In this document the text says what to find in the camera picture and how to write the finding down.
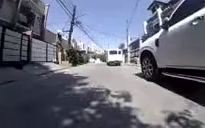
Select white van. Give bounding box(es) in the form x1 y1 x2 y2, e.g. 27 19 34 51
106 48 124 67

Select grey concrete road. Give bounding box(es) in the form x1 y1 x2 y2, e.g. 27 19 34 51
0 62 205 128

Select green bush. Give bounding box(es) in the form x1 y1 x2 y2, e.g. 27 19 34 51
66 47 89 67

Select thin pole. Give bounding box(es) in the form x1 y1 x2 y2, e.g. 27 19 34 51
125 19 131 64

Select wooden utility pole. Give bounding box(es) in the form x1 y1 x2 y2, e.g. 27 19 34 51
66 4 78 49

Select multi-storey building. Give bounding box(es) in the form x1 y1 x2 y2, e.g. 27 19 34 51
127 0 178 64

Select white car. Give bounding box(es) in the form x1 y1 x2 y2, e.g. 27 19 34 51
138 0 205 86

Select grey slatted fence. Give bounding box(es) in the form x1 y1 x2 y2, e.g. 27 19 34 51
0 21 58 64

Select building with balconies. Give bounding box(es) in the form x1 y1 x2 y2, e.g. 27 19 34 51
0 0 50 37

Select concrete pavement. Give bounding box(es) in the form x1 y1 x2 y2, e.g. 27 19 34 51
0 61 73 88

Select overhead wires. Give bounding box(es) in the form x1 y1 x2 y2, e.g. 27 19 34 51
54 0 141 51

